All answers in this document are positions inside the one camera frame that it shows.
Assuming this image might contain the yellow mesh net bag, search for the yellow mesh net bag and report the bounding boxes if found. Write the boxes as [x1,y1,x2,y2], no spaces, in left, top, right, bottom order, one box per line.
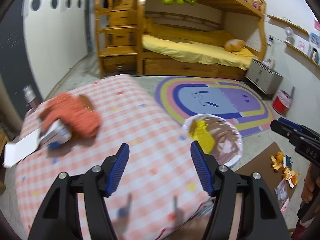
[189,120,215,154]

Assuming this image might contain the orange mesh net bag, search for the orange mesh net bag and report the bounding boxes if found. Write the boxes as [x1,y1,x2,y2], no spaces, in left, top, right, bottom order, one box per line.
[39,93,101,139]

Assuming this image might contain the white blue carton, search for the white blue carton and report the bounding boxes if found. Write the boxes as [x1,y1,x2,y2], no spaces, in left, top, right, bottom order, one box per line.
[40,120,72,150]

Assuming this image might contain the pink lined trash bin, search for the pink lined trash bin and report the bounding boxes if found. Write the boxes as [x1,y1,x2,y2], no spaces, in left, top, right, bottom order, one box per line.
[182,113,243,167]

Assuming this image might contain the right hand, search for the right hand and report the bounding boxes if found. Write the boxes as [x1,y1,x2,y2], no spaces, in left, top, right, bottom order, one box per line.
[301,164,319,203]

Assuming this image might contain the orange peels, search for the orange peels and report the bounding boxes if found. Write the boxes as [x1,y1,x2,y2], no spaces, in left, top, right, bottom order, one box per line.
[270,151,300,188]

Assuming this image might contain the brown cardboard sheet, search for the brown cardboard sheet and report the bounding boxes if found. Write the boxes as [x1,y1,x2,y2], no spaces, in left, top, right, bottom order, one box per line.
[236,142,296,214]

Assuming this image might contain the red bucket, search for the red bucket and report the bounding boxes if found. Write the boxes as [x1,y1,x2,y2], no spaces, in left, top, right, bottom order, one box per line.
[272,89,292,116]

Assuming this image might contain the pink checkered tablecloth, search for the pink checkered tablecloth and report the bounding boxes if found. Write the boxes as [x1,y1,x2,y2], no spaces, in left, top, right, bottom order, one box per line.
[15,74,217,240]

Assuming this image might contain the grey nightstand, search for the grey nightstand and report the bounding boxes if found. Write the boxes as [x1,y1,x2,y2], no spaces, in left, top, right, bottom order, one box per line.
[246,59,283,96]

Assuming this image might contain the brown paper disc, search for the brown paper disc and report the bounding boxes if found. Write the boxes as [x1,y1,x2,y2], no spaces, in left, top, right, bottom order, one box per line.
[78,94,94,111]

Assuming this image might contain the white paper sheet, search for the white paper sheet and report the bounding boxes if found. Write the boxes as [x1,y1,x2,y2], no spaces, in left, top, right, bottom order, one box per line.
[3,128,41,168]

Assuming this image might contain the rainbow oval rug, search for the rainbow oval rug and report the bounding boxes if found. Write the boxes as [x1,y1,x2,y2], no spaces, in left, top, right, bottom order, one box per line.
[155,76,274,137]

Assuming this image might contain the yellow bed sheet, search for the yellow bed sheet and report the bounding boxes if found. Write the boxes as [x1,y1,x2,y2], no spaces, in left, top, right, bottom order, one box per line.
[141,17,256,71]

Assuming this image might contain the white spray bottle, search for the white spray bottle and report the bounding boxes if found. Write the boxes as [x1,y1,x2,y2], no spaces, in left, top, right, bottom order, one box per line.
[23,85,38,110]

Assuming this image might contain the white desk fan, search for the white desk fan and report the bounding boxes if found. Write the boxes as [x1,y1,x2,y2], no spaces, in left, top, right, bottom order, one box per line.
[284,26,295,44]

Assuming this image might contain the orange plush pillow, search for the orange plush pillow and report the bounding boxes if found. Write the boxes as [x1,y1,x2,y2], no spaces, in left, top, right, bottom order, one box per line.
[224,39,245,53]

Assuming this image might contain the wooden bunk bed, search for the wooden bunk bed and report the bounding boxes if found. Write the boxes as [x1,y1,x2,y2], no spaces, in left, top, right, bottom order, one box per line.
[135,0,267,81]

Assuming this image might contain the wooden stair drawers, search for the wooden stair drawers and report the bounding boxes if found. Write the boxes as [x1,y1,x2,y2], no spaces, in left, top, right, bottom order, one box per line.
[94,0,146,78]

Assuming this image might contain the white wardrobe with dots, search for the white wardrobe with dots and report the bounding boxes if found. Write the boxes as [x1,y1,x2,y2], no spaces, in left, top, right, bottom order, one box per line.
[22,0,87,98]

